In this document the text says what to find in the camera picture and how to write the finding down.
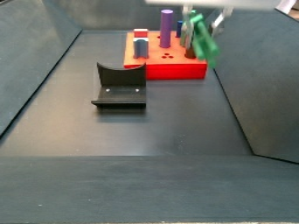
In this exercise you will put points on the grey-blue fluted peg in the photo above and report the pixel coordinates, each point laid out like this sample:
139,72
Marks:
141,45

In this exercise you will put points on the brown cylinder peg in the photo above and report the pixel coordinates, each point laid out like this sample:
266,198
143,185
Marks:
190,54

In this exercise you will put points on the blue cylinder peg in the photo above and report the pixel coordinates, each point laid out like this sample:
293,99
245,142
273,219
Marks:
179,25

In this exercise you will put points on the red peg board block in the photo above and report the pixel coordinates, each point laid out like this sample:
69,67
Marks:
167,63

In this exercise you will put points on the black fixture bracket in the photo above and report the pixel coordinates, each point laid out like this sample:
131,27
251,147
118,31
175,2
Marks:
122,87

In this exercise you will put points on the green three prong object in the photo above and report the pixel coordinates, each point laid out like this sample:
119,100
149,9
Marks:
202,42

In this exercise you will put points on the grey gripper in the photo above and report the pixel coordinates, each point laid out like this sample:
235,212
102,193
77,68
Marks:
219,15

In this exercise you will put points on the purple cylinder peg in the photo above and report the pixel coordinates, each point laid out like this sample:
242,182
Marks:
166,28

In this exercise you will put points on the red and white block peg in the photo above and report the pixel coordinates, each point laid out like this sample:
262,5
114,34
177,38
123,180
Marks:
141,33

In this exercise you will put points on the tall green star peg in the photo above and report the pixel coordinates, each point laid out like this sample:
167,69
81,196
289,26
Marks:
183,37

